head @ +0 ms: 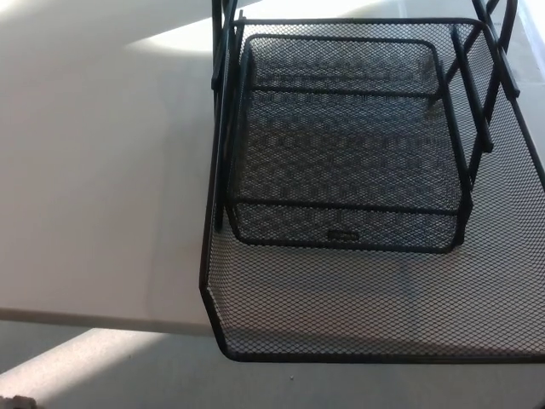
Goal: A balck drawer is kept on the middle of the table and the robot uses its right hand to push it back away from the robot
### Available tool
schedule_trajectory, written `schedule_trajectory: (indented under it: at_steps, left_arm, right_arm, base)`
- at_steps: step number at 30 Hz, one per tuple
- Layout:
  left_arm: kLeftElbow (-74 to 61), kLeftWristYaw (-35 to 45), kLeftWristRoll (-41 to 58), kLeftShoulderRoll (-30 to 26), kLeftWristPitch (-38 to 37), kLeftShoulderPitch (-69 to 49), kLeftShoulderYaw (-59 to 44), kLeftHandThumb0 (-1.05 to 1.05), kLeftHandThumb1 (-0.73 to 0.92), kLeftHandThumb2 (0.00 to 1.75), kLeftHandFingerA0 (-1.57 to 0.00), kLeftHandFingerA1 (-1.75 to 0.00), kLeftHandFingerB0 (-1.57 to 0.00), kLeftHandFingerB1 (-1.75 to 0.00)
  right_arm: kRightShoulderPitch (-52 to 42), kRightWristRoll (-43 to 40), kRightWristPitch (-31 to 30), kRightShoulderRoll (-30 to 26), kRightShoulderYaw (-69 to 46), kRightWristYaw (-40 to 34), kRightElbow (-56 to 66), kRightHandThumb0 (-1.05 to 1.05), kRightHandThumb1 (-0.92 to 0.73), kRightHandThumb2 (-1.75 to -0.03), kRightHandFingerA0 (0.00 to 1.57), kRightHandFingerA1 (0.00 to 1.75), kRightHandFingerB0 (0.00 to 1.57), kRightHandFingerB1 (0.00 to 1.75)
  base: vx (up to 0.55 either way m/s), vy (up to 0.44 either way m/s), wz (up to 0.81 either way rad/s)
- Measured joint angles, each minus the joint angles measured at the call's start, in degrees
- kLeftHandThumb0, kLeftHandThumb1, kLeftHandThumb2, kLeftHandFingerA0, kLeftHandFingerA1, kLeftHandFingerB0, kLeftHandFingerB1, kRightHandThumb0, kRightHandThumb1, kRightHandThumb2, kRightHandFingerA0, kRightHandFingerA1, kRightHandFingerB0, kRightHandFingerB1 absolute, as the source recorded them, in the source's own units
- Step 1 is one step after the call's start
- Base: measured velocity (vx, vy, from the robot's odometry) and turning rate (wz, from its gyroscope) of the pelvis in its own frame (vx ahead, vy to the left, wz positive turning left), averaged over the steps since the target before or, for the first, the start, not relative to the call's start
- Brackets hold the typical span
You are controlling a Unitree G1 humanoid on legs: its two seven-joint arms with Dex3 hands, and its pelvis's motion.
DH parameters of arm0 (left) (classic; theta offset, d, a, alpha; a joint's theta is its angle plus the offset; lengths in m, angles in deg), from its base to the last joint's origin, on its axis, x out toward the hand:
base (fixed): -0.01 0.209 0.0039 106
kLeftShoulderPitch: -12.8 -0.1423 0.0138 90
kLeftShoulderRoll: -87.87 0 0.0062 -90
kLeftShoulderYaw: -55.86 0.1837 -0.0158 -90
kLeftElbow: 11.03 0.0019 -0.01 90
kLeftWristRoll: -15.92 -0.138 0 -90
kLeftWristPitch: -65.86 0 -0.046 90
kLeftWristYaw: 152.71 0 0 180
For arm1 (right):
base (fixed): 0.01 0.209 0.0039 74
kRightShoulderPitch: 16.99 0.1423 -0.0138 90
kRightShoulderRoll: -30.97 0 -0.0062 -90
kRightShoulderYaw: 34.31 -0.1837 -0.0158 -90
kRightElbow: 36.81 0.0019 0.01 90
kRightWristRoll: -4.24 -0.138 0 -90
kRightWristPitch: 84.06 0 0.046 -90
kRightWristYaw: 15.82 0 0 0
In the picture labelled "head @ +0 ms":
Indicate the black mesh sliding tray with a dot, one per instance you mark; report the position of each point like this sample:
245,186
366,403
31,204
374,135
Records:
340,298

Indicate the dark robot body edge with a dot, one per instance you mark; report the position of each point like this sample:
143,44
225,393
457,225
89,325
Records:
23,402

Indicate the black mesh tray with label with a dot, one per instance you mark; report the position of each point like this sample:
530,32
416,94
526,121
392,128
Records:
340,243

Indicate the black metal tray rack frame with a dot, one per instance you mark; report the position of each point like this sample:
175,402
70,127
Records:
220,64

